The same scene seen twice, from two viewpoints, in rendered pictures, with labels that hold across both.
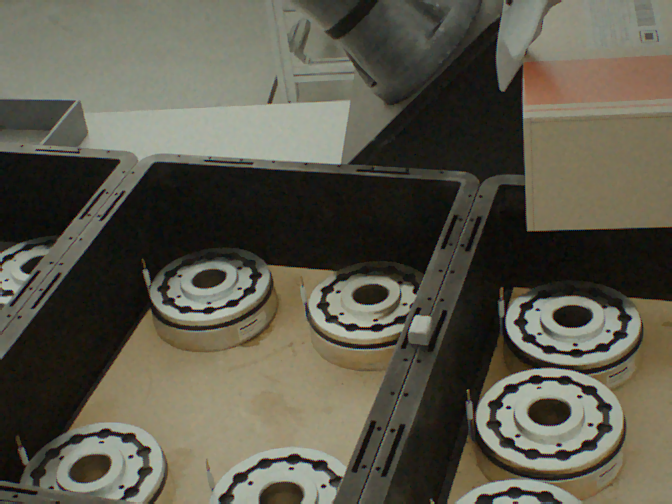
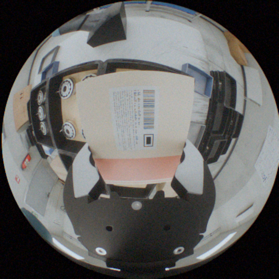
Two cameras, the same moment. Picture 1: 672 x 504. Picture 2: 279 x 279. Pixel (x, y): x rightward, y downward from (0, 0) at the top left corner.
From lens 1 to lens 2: 0.78 m
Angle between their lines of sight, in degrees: 87
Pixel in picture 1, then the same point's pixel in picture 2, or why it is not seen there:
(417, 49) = (93, 26)
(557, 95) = (112, 177)
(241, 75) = not seen: hidden behind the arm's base
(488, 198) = (104, 68)
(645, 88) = (142, 175)
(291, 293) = (78, 79)
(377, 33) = (84, 28)
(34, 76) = not seen: hidden behind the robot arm
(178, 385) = (69, 105)
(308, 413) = not seen: hidden behind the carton
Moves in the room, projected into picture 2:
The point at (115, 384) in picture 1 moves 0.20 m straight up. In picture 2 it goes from (63, 107) to (37, 123)
